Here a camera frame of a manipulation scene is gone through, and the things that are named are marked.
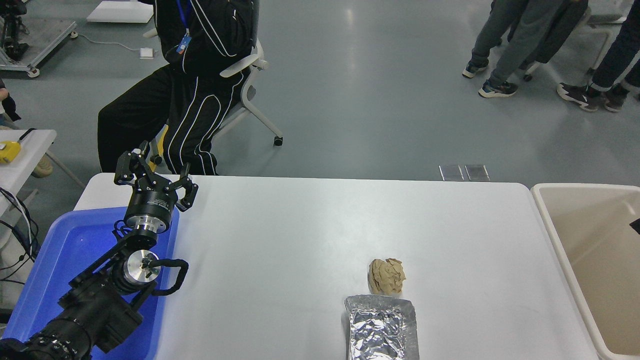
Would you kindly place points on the white power adapter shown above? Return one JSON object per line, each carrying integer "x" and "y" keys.
{"x": 147, "y": 53}

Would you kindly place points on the large pale plastic bin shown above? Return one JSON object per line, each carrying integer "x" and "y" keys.
{"x": 590, "y": 240}

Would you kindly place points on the black machine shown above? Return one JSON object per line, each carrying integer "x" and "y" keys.
{"x": 12, "y": 40}

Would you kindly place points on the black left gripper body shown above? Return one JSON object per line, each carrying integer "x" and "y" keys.
{"x": 152, "y": 202}

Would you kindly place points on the dark hanging jacket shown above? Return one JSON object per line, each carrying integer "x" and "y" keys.
{"x": 557, "y": 27}

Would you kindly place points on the silver foil tray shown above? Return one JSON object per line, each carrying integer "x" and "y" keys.
{"x": 381, "y": 330}

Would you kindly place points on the white wheeled office chair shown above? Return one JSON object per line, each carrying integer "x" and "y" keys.
{"x": 252, "y": 95}
{"x": 607, "y": 12}

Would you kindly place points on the white flat panel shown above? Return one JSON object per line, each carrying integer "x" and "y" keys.
{"x": 120, "y": 12}

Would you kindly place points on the person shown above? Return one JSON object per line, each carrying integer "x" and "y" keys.
{"x": 9, "y": 107}
{"x": 617, "y": 55}
{"x": 210, "y": 40}
{"x": 515, "y": 45}

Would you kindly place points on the metal floor socket cover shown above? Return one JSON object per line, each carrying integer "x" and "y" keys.
{"x": 451, "y": 173}
{"x": 477, "y": 173}

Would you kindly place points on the yellow tape measure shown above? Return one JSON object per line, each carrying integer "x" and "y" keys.
{"x": 9, "y": 151}

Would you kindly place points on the aluminium frame cart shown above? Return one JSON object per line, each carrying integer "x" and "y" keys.
{"x": 45, "y": 40}

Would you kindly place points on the crumpled tan paper ball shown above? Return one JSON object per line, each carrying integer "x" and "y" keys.
{"x": 386, "y": 276}

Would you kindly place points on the small white side table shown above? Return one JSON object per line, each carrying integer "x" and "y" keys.
{"x": 30, "y": 150}

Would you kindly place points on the blue plastic tray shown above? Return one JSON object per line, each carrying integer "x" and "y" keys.
{"x": 75, "y": 245}

